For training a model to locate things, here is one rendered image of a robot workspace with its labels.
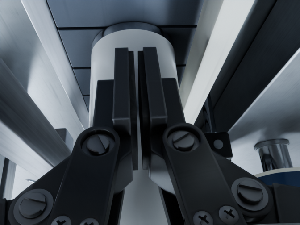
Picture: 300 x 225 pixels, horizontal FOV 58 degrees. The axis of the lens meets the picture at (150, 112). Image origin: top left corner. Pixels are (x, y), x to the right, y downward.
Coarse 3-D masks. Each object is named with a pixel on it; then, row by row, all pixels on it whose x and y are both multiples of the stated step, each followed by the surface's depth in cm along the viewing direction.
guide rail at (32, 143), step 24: (0, 72) 6; (0, 96) 6; (24, 96) 7; (0, 120) 6; (24, 120) 7; (0, 144) 7; (24, 144) 8; (48, 144) 9; (24, 168) 10; (48, 168) 10
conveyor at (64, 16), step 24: (48, 0) 13; (72, 0) 13; (96, 0) 13; (120, 0) 13; (144, 0) 14; (168, 0) 14; (192, 0) 14; (72, 24) 15; (96, 24) 15; (168, 24) 15; (192, 24) 15; (72, 48) 17
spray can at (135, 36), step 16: (112, 32) 15; (128, 32) 14; (144, 32) 15; (160, 32) 15; (96, 48) 15; (112, 48) 14; (128, 48) 14; (160, 48) 15; (96, 64) 15; (112, 64) 14; (160, 64) 14; (96, 80) 14; (176, 80) 15; (144, 176) 11; (128, 192) 11; (144, 192) 11; (128, 208) 11; (144, 208) 11; (160, 208) 11; (128, 224) 10; (144, 224) 10; (160, 224) 11
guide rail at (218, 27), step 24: (216, 0) 10; (240, 0) 9; (216, 24) 10; (240, 24) 10; (192, 48) 14; (216, 48) 12; (192, 72) 14; (216, 72) 14; (192, 96) 16; (192, 120) 19
